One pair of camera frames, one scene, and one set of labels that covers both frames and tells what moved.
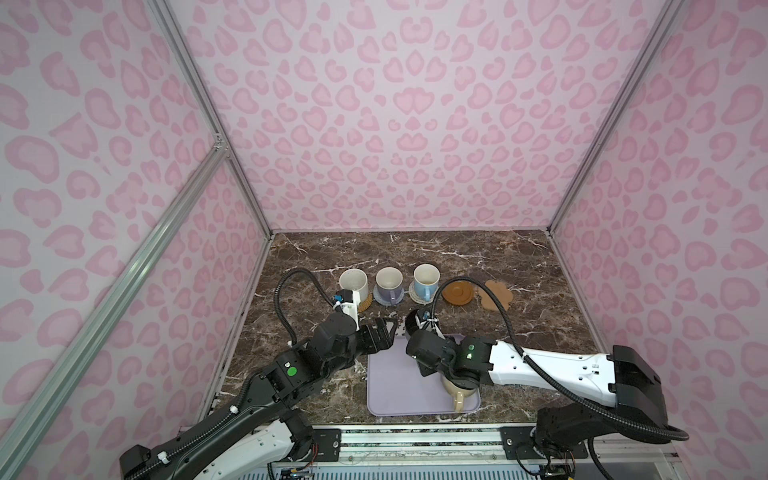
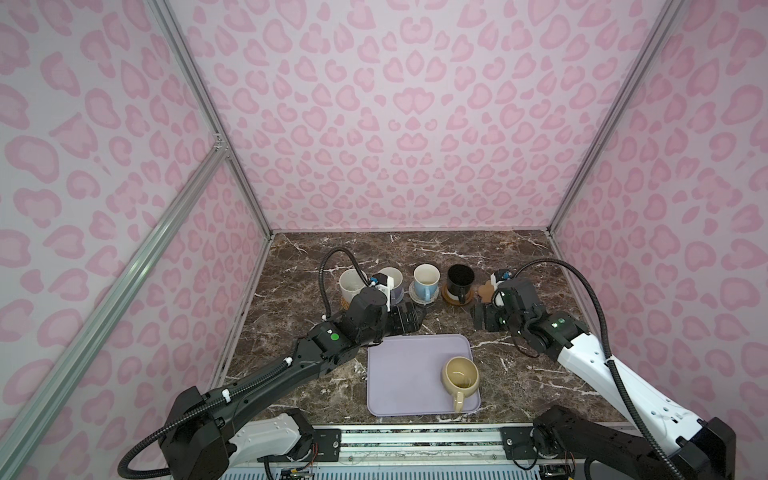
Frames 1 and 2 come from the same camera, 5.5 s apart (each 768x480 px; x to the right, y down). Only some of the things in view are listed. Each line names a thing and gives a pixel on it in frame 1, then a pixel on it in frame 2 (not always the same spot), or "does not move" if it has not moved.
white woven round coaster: x=416 y=298 does not move
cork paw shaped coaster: x=502 y=294 does not move
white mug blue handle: x=426 y=279 does not move
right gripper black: x=422 y=368 to x=489 y=311
